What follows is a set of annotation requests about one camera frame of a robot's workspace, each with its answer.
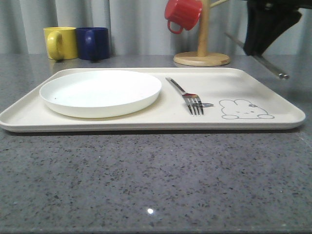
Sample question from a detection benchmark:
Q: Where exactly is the red ribbed mug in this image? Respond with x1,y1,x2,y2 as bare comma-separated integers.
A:
164,0,203,34

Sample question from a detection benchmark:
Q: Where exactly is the yellow mug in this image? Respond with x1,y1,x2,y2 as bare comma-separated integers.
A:
43,27,78,60

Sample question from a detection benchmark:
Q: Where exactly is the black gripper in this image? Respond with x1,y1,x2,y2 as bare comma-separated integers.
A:
243,0,312,56

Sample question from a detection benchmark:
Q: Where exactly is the white round plate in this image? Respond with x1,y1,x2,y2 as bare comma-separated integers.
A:
39,70,162,118

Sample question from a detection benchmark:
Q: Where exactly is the wooden mug tree stand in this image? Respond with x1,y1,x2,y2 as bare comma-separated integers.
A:
174,0,230,67

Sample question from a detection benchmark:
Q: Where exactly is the silver fork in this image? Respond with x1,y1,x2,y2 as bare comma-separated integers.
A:
166,78,204,117

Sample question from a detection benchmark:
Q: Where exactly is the dark blue mug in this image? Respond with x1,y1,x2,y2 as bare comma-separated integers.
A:
75,27,110,61

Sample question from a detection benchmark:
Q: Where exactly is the grey pleated curtain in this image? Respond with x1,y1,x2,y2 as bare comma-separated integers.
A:
0,0,312,55

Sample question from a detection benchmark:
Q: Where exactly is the cream rabbit serving tray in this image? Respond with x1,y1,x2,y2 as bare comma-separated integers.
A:
0,68,306,132

